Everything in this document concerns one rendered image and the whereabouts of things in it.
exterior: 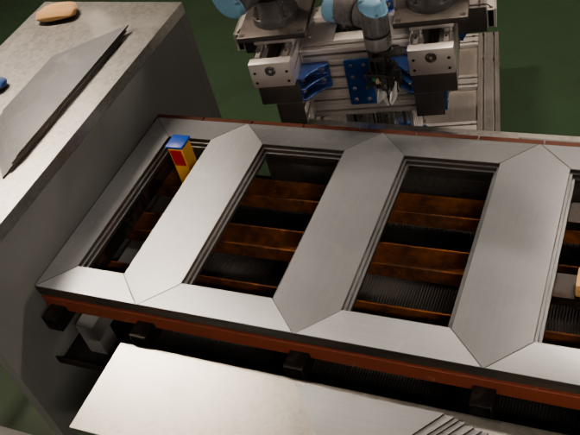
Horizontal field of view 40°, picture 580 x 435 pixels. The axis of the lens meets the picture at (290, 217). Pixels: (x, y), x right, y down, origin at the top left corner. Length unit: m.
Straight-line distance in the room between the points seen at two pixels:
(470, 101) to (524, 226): 1.52
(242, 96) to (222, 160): 1.80
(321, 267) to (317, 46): 0.88
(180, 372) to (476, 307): 0.74
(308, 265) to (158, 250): 0.44
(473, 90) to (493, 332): 1.88
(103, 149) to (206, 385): 0.88
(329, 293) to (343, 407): 0.29
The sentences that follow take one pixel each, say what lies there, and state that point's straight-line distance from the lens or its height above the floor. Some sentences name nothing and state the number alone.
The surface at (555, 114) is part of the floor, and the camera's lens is 3.76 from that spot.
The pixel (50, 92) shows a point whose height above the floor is 1.07.
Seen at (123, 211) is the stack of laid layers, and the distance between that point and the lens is 2.44.
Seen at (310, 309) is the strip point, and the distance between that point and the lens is 1.95.
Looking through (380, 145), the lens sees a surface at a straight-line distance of 2.34.
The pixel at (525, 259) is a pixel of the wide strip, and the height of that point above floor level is 0.85.
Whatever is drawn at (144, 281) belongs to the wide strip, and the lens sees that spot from 2.17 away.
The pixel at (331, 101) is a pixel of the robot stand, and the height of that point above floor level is 0.74.
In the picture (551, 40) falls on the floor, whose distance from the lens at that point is 4.23.
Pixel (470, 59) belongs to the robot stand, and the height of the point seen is 0.21.
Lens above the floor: 2.33
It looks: 43 degrees down
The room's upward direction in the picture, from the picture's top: 17 degrees counter-clockwise
